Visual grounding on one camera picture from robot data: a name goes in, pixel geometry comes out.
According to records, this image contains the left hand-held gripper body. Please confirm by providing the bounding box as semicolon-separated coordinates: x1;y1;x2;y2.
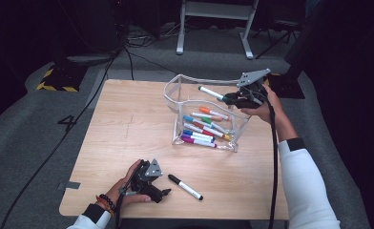
120;157;165;204

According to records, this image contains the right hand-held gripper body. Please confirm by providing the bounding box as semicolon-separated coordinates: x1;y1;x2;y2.
231;68;272;110

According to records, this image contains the black marker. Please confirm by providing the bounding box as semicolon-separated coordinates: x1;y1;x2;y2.
167;174;204;201

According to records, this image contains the orange marker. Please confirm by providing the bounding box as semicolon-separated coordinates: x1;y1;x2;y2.
198;106;231;121

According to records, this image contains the dark green marker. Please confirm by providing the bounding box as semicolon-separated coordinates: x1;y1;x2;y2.
197;85;228;101

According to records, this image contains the light green marker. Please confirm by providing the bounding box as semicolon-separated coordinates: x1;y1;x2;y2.
200;116;231;135

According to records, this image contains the salmon pink marker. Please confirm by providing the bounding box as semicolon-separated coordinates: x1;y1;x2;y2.
190;112;223;122

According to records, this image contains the red marker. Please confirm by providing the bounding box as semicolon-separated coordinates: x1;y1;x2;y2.
193;121;225;138
183;122;216;137

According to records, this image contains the light blue marker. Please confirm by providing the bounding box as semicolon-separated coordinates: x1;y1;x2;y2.
182;114;206;127

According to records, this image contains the dark blue marker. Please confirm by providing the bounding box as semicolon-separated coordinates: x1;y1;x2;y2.
182;129;216;143

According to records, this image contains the clear plastic pouch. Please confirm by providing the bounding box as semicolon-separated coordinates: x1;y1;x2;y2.
163;73;254;153

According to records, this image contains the magenta marker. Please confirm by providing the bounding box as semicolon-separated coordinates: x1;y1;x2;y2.
181;136;218;149

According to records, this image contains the purple marker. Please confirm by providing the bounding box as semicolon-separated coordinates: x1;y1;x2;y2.
180;134;215;144

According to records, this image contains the person's right hand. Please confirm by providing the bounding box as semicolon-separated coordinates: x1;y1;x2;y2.
239;83;286;129

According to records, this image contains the person's left hand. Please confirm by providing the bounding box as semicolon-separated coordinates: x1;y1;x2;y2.
105;158;153;208

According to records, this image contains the black stand with striped base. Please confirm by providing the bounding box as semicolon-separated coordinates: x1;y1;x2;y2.
262;0;322;100

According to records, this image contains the black tripod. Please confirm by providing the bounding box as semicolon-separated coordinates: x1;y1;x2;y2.
254;17;302;60

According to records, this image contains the grey tape strip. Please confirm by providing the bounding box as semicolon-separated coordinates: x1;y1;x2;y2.
56;180;81;192

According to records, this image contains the white metal stand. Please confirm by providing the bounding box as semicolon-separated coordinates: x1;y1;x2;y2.
176;0;260;60

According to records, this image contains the black yellow striped base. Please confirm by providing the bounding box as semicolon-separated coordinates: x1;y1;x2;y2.
35;64;88;94

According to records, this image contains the dark cabinet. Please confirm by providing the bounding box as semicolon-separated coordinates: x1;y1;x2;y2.
55;0;127;66

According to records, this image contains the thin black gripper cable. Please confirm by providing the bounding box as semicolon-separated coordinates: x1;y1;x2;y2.
114;190;132;229

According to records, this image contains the black bead bracelet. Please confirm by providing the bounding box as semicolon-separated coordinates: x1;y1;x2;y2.
98;193;117;215

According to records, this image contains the orange bracelet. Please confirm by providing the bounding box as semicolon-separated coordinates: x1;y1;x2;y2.
94;195;114;218

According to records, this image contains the thick black gripper cable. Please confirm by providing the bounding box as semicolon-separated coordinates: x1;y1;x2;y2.
265;96;280;229

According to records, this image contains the long black floor cable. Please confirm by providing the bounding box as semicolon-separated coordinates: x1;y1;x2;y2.
0;55;116;229

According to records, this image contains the short black floor cable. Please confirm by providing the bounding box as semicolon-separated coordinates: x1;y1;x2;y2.
123;46;135;81

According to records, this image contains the tangle of cables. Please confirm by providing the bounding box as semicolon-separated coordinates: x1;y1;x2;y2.
124;22;183;49

